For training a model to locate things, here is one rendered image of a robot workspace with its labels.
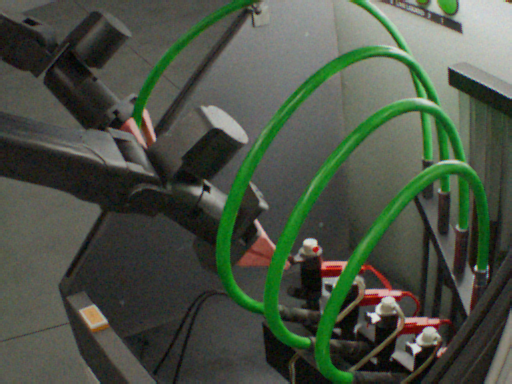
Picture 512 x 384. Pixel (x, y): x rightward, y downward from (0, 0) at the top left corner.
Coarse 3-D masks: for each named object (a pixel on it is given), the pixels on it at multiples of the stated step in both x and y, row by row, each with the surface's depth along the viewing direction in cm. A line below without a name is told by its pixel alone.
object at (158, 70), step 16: (240, 0) 95; (256, 0) 95; (352, 0) 96; (208, 16) 95; (224, 16) 95; (384, 16) 98; (192, 32) 95; (176, 48) 96; (400, 48) 100; (160, 64) 97; (416, 80) 103; (144, 96) 98; (416, 96) 105; (432, 160) 109
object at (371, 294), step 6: (366, 294) 98; (372, 294) 98; (378, 294) 98; (384, 294) 98; (390, 294) 98; (396, 294) 98; (366, 300) 98; (372, 300) 98; (378, 300) 98; (396, 300) 98
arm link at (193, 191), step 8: (184, 168) 91; (176, 176) 92; (184, 176) 92; (192, 176) 93; (176, 184) 91; (184, 184) 92; (192, 184) 93; (200, 184) 94; (176, 192) 92; (184, 192) 92; (192, 192) 93; (200, 192) 93; (176, 200) 92; (184, 200) 92; (192, 200) 93; (168, 208) 92; (176, 208) 92; (184, 208) 93; (192, 208) 94; (168, 216) 94; (176, 216) 93; (184, 216) 93
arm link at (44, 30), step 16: (0, 16) 95; (16, 16) 98; (0, 32) 95; (16, 32) 96; (32, 32) 96; (48, 32) 99; (0, 48) 96; (16, 48) 96; (48, 48) 98; (16, 64) 97
